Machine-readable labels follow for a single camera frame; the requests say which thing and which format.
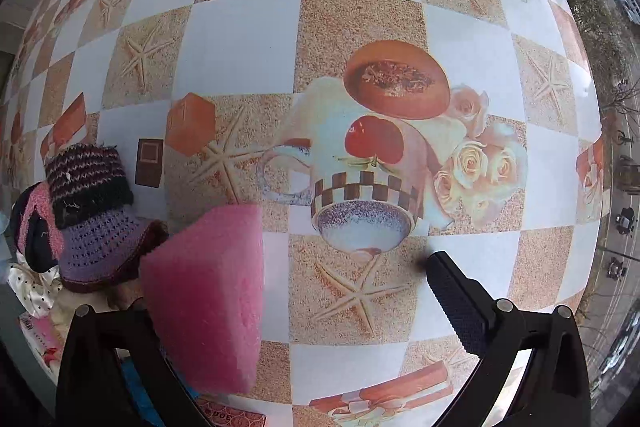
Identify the purple black knitted hat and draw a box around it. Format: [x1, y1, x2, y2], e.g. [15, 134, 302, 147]
[46, 143, 168, 294]

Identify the pink sponge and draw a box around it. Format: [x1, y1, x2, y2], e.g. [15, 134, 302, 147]
[139, 205, 264, 395]

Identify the pink navy sock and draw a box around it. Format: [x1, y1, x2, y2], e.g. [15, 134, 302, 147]
[9, 181, 64, 273]

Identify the teal blue scrunchie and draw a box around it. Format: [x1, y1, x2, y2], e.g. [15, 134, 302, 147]
[120, 358, 164, 427]

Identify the floral tissue pack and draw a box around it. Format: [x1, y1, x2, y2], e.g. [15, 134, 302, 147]
[18, 312, 63, 369]

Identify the beige rolled sock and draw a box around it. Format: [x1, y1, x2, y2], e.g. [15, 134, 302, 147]
[49, 279, 143, 327]

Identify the red patterned cardboard box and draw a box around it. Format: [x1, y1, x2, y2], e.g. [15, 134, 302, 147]
[195, 395, 268, 427]

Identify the checkered starfish tablecloth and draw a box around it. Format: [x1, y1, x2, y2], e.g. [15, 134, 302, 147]
[1, 0, 604, 426]

